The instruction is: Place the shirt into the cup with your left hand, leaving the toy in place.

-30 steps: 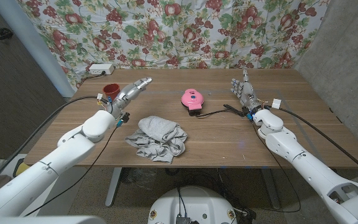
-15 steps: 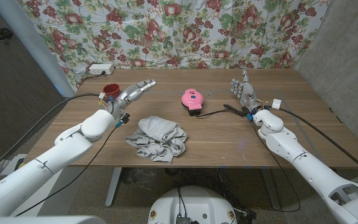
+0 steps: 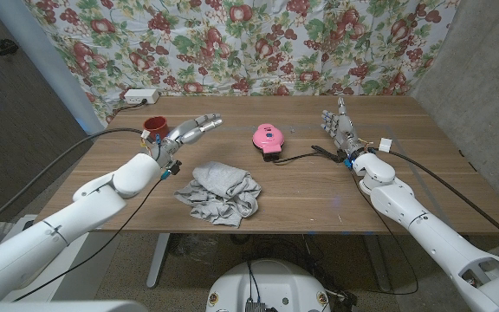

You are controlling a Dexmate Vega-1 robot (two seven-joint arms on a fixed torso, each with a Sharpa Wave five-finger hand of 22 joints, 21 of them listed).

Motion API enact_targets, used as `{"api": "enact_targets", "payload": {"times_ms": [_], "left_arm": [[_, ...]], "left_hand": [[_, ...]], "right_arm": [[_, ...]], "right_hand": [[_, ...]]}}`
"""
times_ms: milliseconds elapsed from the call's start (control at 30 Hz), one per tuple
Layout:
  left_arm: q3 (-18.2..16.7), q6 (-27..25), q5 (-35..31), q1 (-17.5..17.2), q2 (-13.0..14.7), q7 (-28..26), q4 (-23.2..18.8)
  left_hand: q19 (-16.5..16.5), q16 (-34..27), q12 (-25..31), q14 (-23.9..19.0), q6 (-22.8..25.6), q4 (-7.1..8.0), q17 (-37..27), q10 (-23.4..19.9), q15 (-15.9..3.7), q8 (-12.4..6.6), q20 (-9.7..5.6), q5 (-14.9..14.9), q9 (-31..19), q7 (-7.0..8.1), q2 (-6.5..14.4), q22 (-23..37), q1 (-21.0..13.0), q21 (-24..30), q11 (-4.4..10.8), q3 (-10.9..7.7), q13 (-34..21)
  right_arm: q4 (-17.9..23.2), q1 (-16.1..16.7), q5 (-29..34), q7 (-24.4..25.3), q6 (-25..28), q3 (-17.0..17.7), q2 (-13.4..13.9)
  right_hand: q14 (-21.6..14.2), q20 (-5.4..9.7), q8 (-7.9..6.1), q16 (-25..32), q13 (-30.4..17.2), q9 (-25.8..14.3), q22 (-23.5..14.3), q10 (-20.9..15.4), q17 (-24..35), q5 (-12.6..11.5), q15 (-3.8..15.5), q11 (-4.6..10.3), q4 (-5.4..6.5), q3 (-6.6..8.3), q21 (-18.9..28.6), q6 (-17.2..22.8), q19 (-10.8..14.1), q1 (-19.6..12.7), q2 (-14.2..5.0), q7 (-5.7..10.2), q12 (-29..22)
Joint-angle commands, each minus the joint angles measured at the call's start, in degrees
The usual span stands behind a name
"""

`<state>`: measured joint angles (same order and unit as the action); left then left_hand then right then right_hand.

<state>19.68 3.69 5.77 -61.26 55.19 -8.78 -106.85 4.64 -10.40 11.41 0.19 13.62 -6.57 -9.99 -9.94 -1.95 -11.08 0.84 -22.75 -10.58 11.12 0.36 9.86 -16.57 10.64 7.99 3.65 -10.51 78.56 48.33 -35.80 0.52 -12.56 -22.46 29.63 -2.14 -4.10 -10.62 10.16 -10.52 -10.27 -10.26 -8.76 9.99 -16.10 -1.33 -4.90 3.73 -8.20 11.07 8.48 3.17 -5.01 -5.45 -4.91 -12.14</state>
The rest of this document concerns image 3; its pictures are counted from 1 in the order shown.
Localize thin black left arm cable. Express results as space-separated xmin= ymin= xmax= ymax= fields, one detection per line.
xmin=13 ymin=177 xmax=164 ymax=302

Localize white power strip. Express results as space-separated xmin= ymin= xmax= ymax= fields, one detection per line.
xmin=123 ymin=88 xmax=161 ymax=105

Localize white table leg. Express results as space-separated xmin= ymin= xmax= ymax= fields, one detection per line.
xmin=363 ymin=233 xmax=392 ymax=292
xmin=146 ymin=232 xmax=172 ymax=289

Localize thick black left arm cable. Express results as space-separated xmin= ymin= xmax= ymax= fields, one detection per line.
xmin=0 ymin=127 xmax=146 ymax=237

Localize black tangled cables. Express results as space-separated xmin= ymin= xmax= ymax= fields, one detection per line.
xmin=231 ymin=233 xmax=366 ymax=311

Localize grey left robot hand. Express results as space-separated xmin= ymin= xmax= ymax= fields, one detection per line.
xmin=152 ymin=113 xmax=224 ymax=170

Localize pale blue pillar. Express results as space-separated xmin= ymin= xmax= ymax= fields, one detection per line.
xmin=0 ymin=0 xmax=106 ymax=135

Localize floral fruit print backdrop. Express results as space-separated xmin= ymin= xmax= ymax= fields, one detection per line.
xmin=22 ymin=0 xmax=461 ymax=125

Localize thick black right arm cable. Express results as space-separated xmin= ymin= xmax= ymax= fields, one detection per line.
xmin=370 ymin=147 xmax=499 ymax=252

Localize pink toy waffle maker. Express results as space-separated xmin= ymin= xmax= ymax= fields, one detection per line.
xmin=251 ymin=123 xmax=285 ymax=162

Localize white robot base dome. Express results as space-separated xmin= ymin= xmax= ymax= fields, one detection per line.
xmin=205 ymin=258 xmax=332 ymax=312

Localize red cup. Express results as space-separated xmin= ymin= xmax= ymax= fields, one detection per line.
xmin=142 ymin=115 xmax=171 ymax=140

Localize white robot torso edge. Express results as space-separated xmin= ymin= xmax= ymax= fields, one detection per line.
xmin=0 ymin=300 xmax=149 ymax=312

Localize grey shirt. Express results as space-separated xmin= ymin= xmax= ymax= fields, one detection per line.
xmin=173 ymin=161 xmax=262 ymax=229

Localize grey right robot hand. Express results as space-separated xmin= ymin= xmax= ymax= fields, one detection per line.
xmin=321 ymin=96 xmax=363 ymax=161

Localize black toy power cord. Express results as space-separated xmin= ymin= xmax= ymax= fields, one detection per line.
xmin=273 ymin=145 xmax=348 ymax=166

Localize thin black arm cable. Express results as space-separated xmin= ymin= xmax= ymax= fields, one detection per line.
xmin=13 ymin=177 xmax=164 ymax=302
xmin=351 ymin=171 xmax=419 ymax=296

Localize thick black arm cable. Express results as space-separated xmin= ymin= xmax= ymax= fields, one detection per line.
xmin=0 ymin=127 xmax=146 ymax=237
xmin=370 ymin=147 xmax=499 ymax=252

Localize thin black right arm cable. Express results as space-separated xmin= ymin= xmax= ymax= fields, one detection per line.
xmin=351 ymin=171 xmax=419 ymax=296

